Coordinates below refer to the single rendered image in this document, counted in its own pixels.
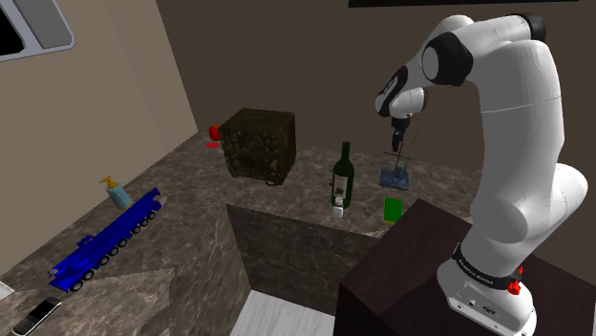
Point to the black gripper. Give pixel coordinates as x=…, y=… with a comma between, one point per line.
x=399, y=133

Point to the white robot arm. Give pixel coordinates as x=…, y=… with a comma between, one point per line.
x=517, y=139

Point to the dark green wine bottle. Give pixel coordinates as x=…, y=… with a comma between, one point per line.
x=343, y=179

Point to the small white cube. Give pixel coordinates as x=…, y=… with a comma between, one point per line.
x=338, y=212

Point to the dark robot stand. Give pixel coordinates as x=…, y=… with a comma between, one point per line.
x=405, y=274

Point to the dark green radio box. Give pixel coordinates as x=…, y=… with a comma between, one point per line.
x=258, y=142

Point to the red round object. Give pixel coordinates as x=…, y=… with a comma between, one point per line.
x=214, y=132

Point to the light blue pump bottle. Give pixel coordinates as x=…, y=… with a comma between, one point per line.
x=119, y=195

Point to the blue toy crane truck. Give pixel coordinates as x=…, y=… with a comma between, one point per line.
x=104, y=242

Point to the grey framed window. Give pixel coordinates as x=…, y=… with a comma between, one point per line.
x=35, y=23

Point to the black and silver phone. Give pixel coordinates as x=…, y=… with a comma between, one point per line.
x=37, y=316

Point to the white flat object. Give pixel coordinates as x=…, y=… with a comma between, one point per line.
x=4, y=291

